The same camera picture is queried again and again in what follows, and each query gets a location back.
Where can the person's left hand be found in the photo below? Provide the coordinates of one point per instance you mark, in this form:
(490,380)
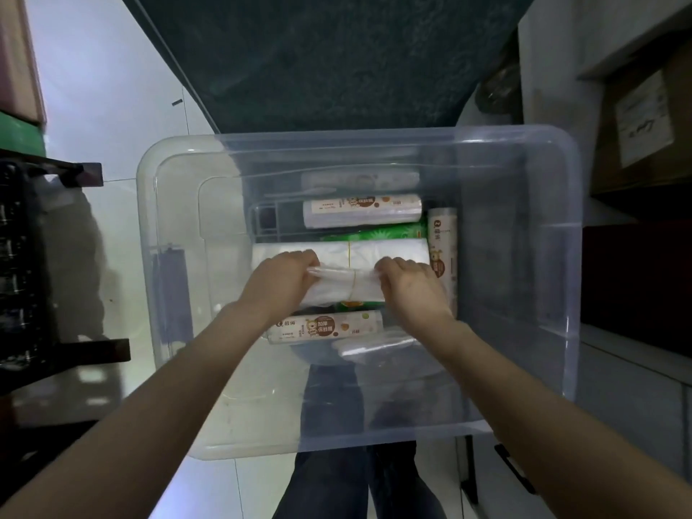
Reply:
(275,286)

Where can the person's right hand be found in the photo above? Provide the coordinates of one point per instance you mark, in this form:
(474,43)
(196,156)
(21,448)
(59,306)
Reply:
(413,294)

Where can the person's right fingers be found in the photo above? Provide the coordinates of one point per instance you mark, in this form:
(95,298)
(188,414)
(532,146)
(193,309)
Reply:
(397,267)

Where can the person's left fingers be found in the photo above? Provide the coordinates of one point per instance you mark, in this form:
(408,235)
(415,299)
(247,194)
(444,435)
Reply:
(300,259)

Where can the white plastic bag bundle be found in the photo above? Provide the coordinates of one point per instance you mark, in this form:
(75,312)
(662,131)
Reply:
(346,259)

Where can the person's left forearm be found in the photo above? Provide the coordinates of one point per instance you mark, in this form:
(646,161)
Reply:
(162,405)

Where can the person's right forearm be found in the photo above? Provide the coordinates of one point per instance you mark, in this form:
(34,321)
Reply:
(530,421)

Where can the green packet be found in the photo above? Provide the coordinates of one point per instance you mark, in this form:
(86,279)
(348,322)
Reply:
(386,232)

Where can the white cling film roll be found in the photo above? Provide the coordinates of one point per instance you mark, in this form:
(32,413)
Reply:
(324,327)
(442,237)
(362,210)

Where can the clear plastic bag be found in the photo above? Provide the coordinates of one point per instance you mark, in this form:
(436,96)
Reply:
(373,345)

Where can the clear plastic storage bin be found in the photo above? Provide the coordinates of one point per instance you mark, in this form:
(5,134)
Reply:
(497,221)

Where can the dark green carpet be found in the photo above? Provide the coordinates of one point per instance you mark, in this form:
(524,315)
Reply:
(330,53)

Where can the black plastic bag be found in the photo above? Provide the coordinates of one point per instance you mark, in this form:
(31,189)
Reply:
(497,83)

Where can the person's legs in jeans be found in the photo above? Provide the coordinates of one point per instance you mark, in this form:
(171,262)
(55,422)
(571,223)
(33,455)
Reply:
(346,481)

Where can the black plastic crate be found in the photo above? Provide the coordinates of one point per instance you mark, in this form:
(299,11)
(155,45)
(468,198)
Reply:
(27,264)

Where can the brown cardboard box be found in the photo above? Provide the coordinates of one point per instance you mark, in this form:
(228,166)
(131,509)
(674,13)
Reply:
(643,124)

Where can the green board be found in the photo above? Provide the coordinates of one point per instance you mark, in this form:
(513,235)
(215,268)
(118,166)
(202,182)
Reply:
(21,135)

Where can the pink-brown box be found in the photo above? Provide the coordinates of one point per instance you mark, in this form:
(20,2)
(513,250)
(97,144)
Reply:
(19,53)

